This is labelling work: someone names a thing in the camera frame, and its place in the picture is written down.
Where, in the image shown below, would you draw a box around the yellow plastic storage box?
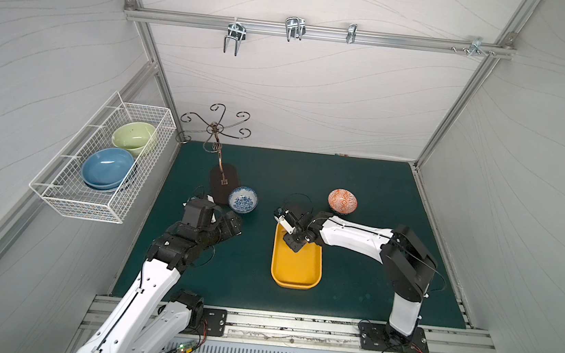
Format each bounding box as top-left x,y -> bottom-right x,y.
270,224 -> 323,290

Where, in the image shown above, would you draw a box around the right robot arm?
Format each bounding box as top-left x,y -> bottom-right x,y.
274,205 -> 439,343

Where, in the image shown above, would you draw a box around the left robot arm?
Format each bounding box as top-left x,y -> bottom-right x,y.
75,198 -> 242,353

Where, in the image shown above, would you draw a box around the metal mug tree stand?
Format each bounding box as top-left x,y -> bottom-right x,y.
177,102 -> 252,206

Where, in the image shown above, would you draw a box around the blue white floral bowl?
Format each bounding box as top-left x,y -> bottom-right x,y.
228,186 -> 259,215

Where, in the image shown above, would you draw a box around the red white patterned bowl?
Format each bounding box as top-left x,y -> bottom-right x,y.
327,188 -> 358,215

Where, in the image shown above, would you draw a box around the green mat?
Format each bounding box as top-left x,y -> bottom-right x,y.
113,142 -> 440,321

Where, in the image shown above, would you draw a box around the green ceramic bowl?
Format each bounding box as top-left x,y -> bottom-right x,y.
111,122 -> 158,159

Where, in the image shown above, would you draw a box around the blue ceramic plate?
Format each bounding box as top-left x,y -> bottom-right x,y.
81,148 -> 135,191

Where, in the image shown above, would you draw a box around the double prong metal hook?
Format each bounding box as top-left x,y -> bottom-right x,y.
223,22 -> 247,56

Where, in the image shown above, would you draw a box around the looped metal hook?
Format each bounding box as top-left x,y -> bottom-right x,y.
285,17 -> 307,42

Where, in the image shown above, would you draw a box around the small metal hook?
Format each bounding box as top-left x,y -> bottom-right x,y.
346,24 -> 358,45

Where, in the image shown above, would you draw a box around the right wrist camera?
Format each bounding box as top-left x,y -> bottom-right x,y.
274,212 -> 295,234

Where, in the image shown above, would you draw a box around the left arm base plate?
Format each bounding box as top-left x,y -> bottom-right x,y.
183,307 -> 229,338

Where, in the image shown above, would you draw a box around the aluminium front rail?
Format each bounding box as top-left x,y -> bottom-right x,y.
79,287 -> 504,353

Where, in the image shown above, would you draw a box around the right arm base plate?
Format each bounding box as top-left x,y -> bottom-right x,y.
357,319 -> 429,353

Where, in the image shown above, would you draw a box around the left base wires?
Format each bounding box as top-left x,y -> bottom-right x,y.
160,313 -> 210,353

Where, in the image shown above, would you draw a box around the white wire basket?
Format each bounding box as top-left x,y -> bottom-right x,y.
29,93 -> 177,224

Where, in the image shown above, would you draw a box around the metal hook bracket right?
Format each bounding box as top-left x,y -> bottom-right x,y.
450,38 -> 497,59

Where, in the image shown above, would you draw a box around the aluminium cross rail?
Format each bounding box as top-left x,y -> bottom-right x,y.
124,8 -> 517,59

